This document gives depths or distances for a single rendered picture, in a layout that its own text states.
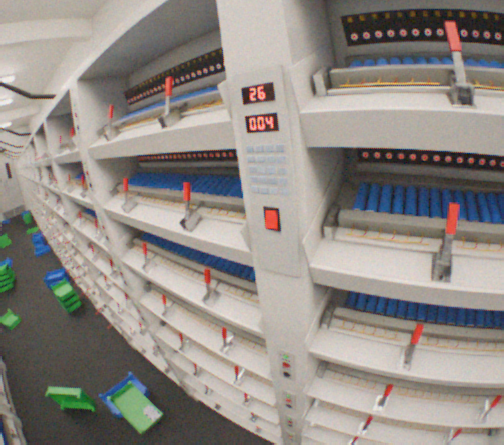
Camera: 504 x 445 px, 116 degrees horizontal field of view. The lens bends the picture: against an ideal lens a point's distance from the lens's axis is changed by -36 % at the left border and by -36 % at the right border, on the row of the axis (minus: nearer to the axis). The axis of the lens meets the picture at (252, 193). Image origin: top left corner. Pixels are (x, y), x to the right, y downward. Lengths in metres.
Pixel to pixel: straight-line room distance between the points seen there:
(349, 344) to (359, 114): 0.38
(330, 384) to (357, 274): 0.39
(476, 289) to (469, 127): 0.19
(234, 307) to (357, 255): 0.32
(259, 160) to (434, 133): 0.21
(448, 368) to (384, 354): 0.13
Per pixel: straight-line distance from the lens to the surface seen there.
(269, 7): 0.32
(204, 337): 0.80
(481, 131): 0.28
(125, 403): 1.81
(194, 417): 1.69
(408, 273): 0.34
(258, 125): 0.30
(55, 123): 1.56
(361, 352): 0.49
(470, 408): 0.72
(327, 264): 0.35
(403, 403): 0.67
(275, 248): 0.35
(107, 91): 0.91
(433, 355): 0.50
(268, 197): 0.32
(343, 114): 0.27
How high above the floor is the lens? 1.51
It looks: 18 degrees down
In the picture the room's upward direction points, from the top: 8 degrees counter-clockwise
